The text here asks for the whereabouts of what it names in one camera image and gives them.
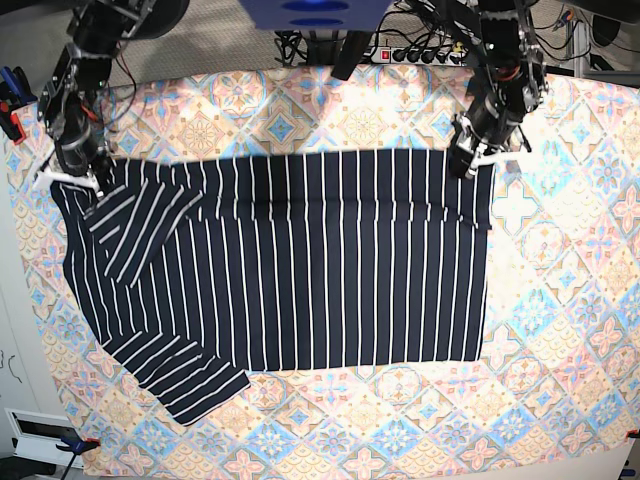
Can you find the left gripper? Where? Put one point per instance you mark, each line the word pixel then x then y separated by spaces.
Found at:
pixel 488 122

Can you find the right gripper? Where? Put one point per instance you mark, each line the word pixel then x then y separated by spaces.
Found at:
pixel 80 151

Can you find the navy white striped T-shirt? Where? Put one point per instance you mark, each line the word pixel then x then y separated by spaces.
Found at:
pixel 193 276

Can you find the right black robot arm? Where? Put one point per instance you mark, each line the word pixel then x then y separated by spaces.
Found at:
pixel 69 104

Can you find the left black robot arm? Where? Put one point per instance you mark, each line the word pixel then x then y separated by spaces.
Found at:
pixel 508 82

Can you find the blue orange clamp upper left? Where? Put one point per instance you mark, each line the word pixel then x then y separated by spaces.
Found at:
pixel 15 93

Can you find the blue orange clamp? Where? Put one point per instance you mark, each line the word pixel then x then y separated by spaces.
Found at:
pixel 77 447
pixel 15 93

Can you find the white power strip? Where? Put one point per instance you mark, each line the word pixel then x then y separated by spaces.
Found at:
pixel 453 56

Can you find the patterned floral tablecloth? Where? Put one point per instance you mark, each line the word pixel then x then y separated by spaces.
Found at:
pixel 558 377

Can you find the blue orange clamp lower left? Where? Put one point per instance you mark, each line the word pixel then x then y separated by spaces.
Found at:
pixel 77 447

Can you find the orange clamp lower right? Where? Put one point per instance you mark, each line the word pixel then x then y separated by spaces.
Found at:
pixel 632 435

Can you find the black mounting post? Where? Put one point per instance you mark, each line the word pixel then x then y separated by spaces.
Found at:
pixel 351 53

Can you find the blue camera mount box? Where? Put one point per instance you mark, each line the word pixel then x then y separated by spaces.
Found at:
pixel 361 15

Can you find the white wall vent box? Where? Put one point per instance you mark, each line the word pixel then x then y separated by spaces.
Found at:
pixel 38 436

